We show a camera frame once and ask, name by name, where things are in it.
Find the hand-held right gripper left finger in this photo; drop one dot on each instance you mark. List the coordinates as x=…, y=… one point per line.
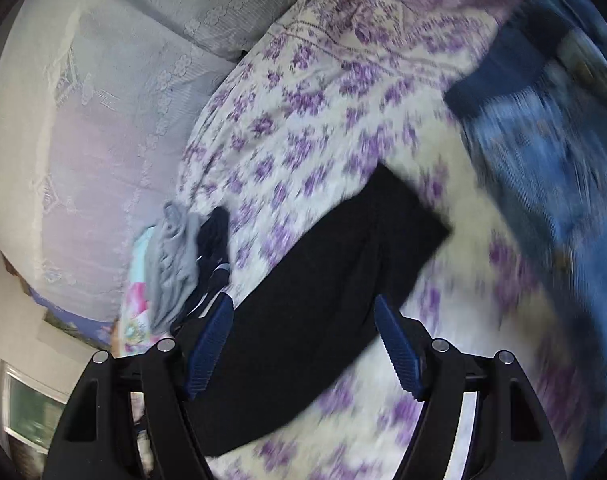
x=211, y=350

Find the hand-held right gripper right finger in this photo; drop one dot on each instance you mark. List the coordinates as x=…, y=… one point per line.
x=398, y=355

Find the black pants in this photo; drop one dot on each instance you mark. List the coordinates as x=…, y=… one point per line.
x=328, y=280

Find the colourful floral pillow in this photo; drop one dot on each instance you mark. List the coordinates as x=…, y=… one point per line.
x=136, y=310

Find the grey garment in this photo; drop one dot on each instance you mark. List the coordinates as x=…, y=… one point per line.
x=171, y=265

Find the navy garment with white stripe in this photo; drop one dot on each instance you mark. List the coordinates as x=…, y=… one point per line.
x=214, y=240

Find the framed picture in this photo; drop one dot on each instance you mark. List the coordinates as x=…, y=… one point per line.
x=30, y=405

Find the blue jeans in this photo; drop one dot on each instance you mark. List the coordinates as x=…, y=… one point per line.
x=548, y=200

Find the purple floral bed sheet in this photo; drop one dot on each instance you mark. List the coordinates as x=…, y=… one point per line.
x=303, y=125

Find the white lace headboard cover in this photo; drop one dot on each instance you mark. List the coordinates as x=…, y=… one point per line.
x=98, y=125

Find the dark blue cloth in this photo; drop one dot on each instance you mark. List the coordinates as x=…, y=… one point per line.
x=503, y=65

